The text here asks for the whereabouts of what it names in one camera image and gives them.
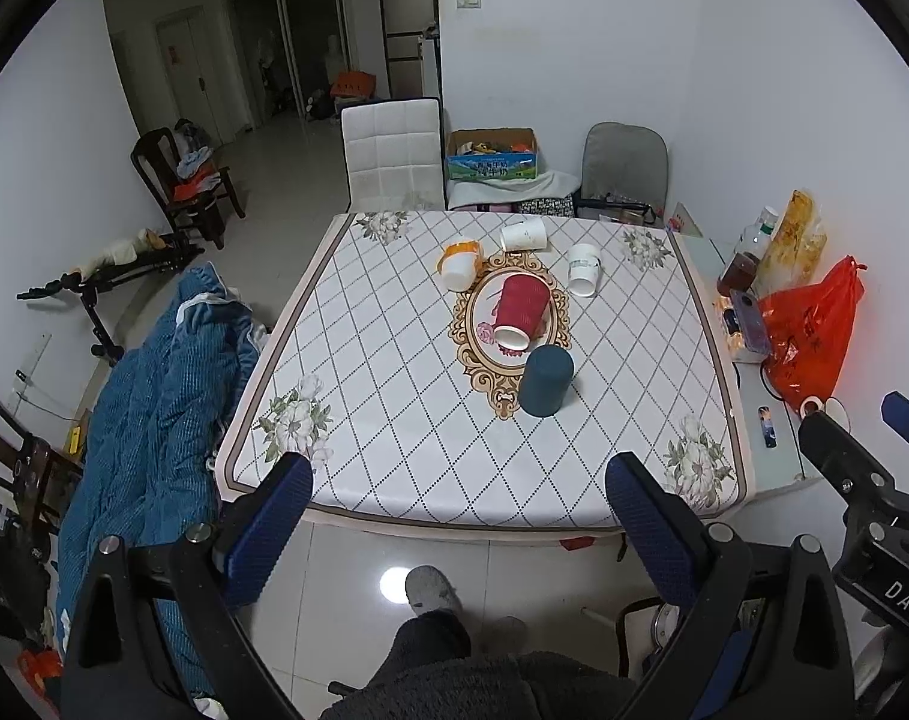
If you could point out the grey slipper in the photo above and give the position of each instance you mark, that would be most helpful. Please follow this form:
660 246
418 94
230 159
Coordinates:
428 590
506 636

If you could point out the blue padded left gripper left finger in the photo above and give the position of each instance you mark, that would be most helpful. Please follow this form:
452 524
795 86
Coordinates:
255 529

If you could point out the grey slipper right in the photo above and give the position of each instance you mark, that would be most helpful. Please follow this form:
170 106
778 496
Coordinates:
506 636

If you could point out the dark wooden chair left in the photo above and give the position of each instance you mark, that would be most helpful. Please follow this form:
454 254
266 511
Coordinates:
41 481

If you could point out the white printed paper cup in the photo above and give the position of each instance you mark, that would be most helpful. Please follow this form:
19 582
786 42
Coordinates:
584 269

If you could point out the cardboard box with items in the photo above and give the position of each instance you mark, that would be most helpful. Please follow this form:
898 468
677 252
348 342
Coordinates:
492 154

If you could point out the orange plastic bag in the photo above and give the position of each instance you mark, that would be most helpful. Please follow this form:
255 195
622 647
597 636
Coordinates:
809 329

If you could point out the white paper cup lying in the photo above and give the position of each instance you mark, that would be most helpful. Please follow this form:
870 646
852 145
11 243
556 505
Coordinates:
525 236

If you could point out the yellow snack bag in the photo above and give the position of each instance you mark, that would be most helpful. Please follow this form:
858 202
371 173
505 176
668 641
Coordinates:
795 250

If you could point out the grey slipper left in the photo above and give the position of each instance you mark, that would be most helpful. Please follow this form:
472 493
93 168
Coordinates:
428 590

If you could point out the red paper cup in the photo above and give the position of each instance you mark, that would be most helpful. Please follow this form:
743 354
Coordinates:
520 311

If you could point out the grey cushioned chair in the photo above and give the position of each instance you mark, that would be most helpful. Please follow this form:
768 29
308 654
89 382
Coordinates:
624 176

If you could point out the brown jar with lid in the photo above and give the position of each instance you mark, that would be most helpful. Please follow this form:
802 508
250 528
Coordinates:
739 274

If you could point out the blue quilted blanket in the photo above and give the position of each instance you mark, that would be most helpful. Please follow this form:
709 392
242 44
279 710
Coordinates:
157 422

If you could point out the white padded chair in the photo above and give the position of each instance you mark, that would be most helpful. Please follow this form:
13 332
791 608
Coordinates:
393 156

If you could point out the dark teal plastic cup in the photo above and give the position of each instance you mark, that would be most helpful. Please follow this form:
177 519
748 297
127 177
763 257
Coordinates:
547 376

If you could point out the orange and white cup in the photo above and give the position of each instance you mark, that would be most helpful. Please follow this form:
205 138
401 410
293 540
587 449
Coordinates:
459 265

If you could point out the white diamond pattern tablecloth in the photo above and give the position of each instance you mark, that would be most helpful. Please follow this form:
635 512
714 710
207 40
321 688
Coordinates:
410 407

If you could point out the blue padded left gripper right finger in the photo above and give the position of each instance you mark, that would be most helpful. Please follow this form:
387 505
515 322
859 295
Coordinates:
663 530

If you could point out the dark wooden chair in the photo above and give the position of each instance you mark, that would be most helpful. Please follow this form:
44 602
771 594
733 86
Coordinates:
41 481
188 187

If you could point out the black folding stand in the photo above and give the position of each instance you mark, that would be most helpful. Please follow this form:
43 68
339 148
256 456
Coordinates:
120 263

